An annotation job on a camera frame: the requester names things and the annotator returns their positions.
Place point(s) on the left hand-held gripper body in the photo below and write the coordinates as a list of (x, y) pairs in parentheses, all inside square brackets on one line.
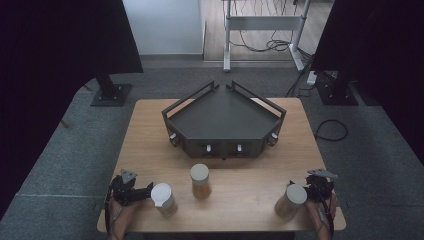
[(125, 191)]

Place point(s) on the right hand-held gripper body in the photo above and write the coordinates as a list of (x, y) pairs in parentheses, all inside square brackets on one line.
[(318, 190)]

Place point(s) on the pale spice jar round lid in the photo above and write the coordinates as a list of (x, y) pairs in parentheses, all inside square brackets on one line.
[(291, 200)]

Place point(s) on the spice jar with spouted lid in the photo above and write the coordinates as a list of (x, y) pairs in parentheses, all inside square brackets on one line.
[(163, 198)]

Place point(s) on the orange spice jar round lid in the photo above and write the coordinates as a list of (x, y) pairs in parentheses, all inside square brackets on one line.
[(200, 181)]

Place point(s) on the black corner rack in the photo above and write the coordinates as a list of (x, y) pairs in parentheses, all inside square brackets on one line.
[(223, 116)]

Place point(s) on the person's left hand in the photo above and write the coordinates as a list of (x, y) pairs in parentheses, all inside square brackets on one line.
[(125, 215)]

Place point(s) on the person's right hand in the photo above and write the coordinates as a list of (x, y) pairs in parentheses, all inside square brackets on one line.
[(325, 213)]

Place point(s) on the grey floor tape piece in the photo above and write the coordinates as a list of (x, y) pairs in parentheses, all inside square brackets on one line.
[(100, 206)]

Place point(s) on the black stand base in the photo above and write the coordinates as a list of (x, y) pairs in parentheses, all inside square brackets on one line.
[(336, 93), (111, 95)]

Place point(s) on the white power strip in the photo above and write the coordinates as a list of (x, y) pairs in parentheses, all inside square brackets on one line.
[(312, 78)]

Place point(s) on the black curtain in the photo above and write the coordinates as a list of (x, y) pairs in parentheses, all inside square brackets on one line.
[(50, 66), (383, 50)]

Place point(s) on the white desk frame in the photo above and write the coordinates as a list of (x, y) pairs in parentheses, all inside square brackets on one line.
[(263, 22)]

